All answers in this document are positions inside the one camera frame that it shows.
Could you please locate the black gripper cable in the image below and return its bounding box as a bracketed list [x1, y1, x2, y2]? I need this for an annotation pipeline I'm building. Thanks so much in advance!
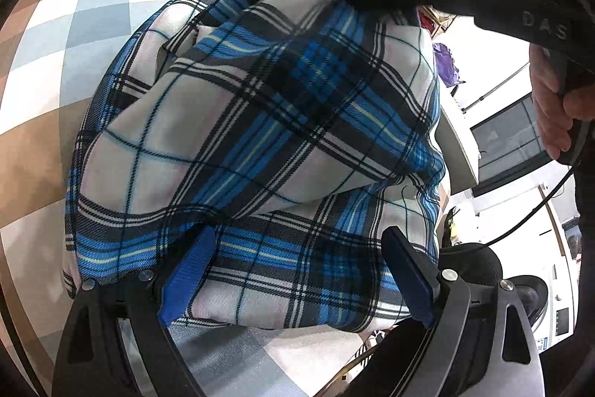
[486, 153, 583, 245]

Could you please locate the person's right hand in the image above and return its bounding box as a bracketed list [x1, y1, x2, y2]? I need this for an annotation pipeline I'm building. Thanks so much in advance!
[529, 47, 595, 159]

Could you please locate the washing machine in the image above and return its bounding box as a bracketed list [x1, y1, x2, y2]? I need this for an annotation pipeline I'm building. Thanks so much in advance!
[509, 273, 584, 353]

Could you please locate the purple cloth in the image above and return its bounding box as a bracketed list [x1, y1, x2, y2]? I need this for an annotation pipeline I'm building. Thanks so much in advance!
[432, 42, 466, 87]

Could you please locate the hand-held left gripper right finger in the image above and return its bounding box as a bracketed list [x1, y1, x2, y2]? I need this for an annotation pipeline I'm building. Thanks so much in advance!
[381, 226, 544, 397]

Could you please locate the person's right forearm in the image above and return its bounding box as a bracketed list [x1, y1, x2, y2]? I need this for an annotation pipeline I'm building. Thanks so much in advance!
[574, 155, 595, 263]

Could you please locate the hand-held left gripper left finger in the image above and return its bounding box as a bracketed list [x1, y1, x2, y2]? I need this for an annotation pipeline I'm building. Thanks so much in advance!
[51, 226, 216, 397]

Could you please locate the blue plaid garment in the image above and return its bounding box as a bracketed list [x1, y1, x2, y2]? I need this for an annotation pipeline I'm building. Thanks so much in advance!
[62, 0, 447, 333]

